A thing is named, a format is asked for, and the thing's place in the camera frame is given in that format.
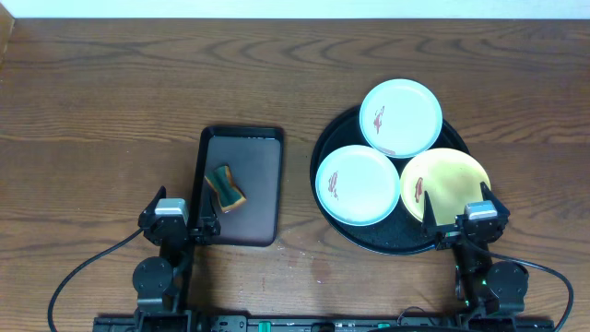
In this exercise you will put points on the yellow plate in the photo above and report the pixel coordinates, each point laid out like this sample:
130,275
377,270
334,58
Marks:
449,177

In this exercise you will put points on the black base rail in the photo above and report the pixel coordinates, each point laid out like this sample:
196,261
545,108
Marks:
241,323

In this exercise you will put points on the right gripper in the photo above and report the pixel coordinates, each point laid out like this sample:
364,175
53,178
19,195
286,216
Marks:
449,234

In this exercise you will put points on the black rectangular tray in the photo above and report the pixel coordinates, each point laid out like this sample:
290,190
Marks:
254,155

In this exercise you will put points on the yellow green scrub sponge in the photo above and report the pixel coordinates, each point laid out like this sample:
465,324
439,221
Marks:
228,194

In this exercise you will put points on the light blue plate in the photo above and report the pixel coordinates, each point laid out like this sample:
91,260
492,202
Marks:
401,118
357,185

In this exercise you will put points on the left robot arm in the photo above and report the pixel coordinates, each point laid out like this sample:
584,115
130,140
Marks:
161,281

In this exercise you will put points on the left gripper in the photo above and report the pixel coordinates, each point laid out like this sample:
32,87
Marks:
180,231

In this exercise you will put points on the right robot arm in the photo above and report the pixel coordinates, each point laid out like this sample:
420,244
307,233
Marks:
490,289

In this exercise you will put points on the black round serving tray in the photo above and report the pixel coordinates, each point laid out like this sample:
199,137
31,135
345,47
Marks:
399,233

